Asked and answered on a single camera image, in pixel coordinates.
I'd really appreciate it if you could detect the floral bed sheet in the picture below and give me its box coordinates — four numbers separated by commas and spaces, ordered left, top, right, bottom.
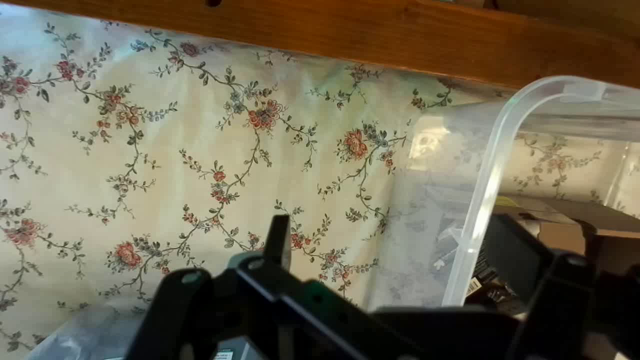
0, 5, 640, 360

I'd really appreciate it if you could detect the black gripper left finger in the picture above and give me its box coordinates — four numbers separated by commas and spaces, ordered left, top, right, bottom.
126, 215, 424, 360

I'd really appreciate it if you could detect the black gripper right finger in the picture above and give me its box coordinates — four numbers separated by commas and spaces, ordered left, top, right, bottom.
375, 254, 640, 360

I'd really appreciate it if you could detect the brown cardboard box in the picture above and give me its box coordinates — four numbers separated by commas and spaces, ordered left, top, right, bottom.
493, 196, 640, 274

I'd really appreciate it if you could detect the clear plastic container right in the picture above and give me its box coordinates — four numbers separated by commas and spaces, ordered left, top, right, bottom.
364, 76, 640, 310

